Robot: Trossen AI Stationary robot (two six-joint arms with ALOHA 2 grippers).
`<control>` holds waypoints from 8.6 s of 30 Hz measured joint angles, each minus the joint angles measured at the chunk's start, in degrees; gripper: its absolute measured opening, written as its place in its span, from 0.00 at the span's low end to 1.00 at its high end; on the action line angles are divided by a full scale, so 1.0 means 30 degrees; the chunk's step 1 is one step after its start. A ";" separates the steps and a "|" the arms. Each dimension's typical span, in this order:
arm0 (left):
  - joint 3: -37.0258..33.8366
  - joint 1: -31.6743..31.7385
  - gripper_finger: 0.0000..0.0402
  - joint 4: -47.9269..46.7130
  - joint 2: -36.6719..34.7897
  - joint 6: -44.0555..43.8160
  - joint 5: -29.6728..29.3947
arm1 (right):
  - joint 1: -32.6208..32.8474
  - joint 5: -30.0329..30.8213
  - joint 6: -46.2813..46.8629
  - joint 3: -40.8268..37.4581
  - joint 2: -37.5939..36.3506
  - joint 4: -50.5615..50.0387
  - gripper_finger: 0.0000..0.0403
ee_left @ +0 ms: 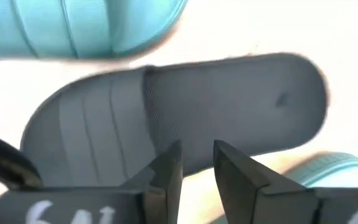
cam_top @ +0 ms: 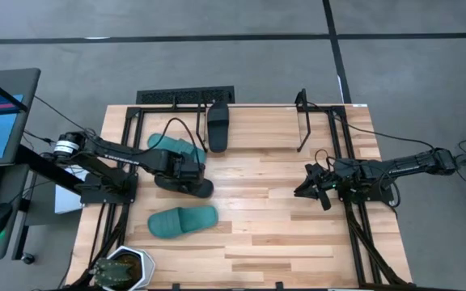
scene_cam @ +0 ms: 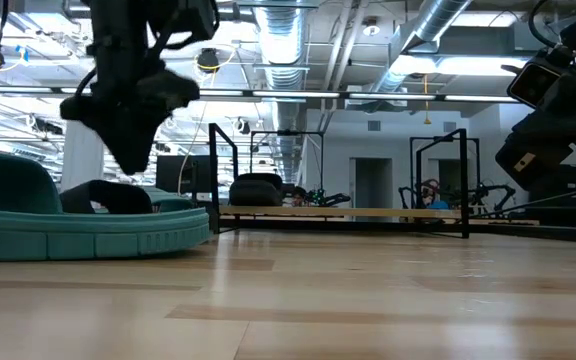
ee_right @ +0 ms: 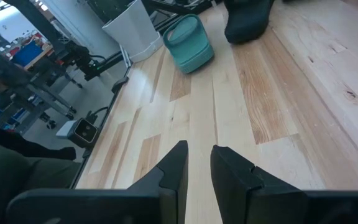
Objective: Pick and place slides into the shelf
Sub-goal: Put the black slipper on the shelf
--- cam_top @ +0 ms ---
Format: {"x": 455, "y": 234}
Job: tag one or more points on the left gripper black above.
{"x": 184, "y": 171}

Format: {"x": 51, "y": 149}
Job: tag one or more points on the black rubber slide sandal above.
{"x": 218, "y": 133}
{"x": 208, "y": 189}

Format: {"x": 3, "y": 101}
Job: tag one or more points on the green cactus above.
{"x": 111, "y": 272}

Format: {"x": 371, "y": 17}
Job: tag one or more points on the grey laptop with blue screen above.
{"x": 14, "y": 133}

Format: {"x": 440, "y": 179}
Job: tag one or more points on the black desk caster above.
{"x": 28, "y": 258}

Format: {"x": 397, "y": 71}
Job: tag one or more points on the teal rubber slide sandal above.
{"x": 184, "y": 221}
{"x": 164, "y": 142}

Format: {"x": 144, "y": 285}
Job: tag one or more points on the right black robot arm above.
{"x": 411, "y": 161}

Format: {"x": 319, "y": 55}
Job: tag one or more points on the black aluminium rig frame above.
{"x": 127, "y": 125}

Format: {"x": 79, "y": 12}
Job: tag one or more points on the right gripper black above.
{"x": 324, "y": 178}

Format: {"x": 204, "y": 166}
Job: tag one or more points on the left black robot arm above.
{"x": 128, "y": 155}

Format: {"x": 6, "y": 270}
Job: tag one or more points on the black floor vent grille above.
{"x": 176, "y": 96}

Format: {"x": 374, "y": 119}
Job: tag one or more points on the white box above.
{"x": 65, "y": 202}

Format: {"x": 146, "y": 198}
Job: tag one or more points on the black desk support beam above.
{"x": 43, "y": 165}

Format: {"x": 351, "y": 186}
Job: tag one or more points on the small black table clamp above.
{"x": 279, "y": 286}
{"x": 175, "y": 286}

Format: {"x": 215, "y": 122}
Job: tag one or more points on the white hexagonal plant pot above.
{"x": 146, "y": 262}

